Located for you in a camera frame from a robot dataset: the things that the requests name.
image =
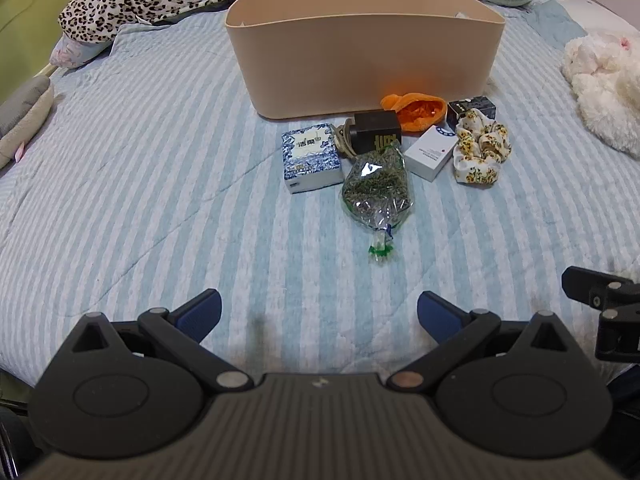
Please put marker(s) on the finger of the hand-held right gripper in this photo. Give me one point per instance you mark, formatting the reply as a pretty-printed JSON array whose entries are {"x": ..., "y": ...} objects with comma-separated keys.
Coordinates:
[{"x": 597, "y": 290}]

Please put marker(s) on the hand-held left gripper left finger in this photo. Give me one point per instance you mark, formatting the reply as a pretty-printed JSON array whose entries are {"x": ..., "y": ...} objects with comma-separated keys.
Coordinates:
[{"x": 199, "y": 312}]

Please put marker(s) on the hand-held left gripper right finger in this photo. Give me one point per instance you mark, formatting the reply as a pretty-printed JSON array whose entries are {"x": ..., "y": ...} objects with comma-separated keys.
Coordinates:
[{"x": 439, "y": 313}]

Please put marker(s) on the clear bag of dried herbs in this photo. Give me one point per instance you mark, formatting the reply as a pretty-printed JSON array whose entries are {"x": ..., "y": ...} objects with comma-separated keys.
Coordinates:
[{"x": 378, "y": 186}]

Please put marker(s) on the small white box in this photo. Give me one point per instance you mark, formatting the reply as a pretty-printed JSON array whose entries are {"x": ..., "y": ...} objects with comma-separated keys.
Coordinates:
[{"x": 431, "y": 154}]

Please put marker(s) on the floral fabric scrunchie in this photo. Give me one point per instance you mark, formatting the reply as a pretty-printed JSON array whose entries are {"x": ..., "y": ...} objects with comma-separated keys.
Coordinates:
[{"x": 481, "y": 151}]

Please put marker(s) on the blue and white box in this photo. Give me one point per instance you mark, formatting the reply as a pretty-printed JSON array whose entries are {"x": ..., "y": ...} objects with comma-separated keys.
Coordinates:
[{"x": 311, "y": 158}]

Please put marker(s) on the dark brown box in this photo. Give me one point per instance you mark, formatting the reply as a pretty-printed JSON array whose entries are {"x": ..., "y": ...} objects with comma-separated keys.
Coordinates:
[{"x": 375, "y": 131}]

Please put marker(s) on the orange silicone pouch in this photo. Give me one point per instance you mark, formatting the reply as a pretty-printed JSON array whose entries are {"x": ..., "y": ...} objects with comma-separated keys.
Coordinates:
[{"x": 416, "y": 110}]

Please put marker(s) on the small black box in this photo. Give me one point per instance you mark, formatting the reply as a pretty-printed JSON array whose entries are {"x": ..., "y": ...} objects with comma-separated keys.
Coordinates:
[{"x": 472, "y": 108}]

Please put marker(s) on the beige plastic storage bin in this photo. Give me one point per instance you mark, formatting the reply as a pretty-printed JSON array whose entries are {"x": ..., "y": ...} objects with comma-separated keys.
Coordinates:
[{"x": 363, "y": 50}]

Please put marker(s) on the striped blue bed quilt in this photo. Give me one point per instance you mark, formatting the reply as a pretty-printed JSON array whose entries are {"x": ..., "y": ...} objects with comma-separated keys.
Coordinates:
[{"x": 150, "y": 200}]

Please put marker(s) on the white plush toy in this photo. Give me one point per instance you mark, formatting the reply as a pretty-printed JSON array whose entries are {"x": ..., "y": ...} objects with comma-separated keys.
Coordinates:
[{"x": 606, "y": 91}]

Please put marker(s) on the grey and beige cushion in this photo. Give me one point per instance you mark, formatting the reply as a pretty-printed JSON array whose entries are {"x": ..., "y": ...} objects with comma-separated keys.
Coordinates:
[{"x": 22, "y": 116}]

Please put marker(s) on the green wooden headboard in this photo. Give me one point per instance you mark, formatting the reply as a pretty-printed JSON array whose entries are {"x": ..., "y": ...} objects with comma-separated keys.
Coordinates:
[{"x": 22, "y": 17}]

